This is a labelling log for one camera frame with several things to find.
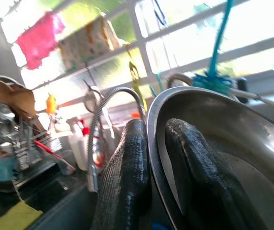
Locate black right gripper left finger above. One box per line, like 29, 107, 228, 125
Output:
90, 118, 152, 230

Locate flexible steel faucet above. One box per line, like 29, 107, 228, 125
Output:
86, 86, 147, 192

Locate light blue mug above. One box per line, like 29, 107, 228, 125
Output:
0, 155, 18, 183

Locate white window grille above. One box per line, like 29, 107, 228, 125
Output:
0, 0, 274, 115

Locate small steel strainer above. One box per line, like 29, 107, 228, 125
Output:
83, 85, 104, 113

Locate wooden spatula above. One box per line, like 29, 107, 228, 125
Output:
0, 80, 46, 132

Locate white hose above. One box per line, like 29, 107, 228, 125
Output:
228, 87, 274, 113

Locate black scrub pad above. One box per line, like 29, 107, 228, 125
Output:
235, 78, 249, 96

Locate white bottle red pump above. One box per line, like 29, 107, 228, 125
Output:
79, 118, 109, 173

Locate white plastic bottle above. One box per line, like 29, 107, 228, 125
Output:
67, 117, 92, 171

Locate pink cloth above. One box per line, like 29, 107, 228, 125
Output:
16, 11, 66, 70

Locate yellow green clip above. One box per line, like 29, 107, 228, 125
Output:
127, 61, 149, 113

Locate blue bottle brush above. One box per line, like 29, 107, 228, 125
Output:
192, 0, 235, 95

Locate yellow white sponge cloth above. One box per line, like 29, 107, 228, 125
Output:
57, 13, 121, 72

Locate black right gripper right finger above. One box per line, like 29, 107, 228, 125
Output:
164, 118, 248, 230

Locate blue plastic bowl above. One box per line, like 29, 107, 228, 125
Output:
151, 221, 169, 230

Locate black marble countertop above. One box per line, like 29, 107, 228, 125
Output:
0, 167, 90, 223

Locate yellow orange clip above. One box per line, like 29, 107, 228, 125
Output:
46, 93, 57, 115

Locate chrome gooseneck faucet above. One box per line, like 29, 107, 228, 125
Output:
167, 73, 193, 89

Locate yellow green cloth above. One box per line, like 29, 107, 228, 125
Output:
0, 200, 44, 230

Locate steel wire dish rack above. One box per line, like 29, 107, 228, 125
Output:
0, 76, 63, 190

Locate red handled brush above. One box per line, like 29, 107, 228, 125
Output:
34, 140, 77, 173

